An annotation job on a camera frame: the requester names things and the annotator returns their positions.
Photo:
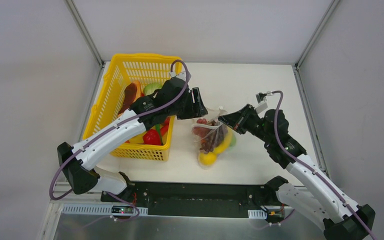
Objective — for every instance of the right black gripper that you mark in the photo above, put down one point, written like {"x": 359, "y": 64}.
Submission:
{"x": 244, "y": 120}

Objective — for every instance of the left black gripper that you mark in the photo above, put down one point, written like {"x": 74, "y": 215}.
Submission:
{"x": 189, "y": 103}

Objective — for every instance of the yellow banana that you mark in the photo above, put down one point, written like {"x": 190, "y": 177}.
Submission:
{"x": 225, "y": 144}

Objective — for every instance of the dark purple grapes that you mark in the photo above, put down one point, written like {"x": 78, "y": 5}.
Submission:
{"x": 214, "y": 138}

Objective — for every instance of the clear zip top bag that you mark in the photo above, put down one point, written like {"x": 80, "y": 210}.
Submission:
{"x": 213, "y": 114}

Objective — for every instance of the yellow lemon fruit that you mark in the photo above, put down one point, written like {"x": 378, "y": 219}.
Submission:
{"x": 207, "y": 159}

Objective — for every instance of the green apple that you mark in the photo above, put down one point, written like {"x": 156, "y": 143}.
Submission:
{"x": 233, "y": 141}

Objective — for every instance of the light red grapes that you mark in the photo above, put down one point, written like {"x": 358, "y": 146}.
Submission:
{"x": 201, "y": 131}

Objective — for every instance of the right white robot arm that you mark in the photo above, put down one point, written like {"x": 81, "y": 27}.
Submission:
{"x": 326, "y": 205}

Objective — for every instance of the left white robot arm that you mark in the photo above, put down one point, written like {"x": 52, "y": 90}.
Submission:
{"x": 79, "y": 162}

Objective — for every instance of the red chili pepper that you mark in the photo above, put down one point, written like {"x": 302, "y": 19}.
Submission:
{"x": 163, "y": 128}

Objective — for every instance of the green chili pepper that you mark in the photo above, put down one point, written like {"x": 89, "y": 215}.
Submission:
{"x": 158, "y": 130}

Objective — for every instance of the green cabbage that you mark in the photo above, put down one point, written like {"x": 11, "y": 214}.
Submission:
{"x": 150, "y": 88}

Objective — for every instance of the red bell pepper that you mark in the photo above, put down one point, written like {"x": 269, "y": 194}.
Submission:
{"x": 152, "y": 137}

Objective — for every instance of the papaya slice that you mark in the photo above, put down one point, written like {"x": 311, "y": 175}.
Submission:
{"x": 131, "y": 93}

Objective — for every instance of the yellow plastic basket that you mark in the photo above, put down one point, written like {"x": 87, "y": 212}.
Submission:
{"x": 127, "y": 76}

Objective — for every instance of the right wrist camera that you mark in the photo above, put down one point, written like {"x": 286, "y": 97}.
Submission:
{"x": 262, "y": 103}

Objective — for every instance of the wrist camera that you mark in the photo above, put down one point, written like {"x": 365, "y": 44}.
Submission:
{"x": 262, "y": 103}
{"x": 183, "y": 75}

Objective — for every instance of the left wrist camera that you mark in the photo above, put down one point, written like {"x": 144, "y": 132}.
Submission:
{"x": 183, "y": 75}

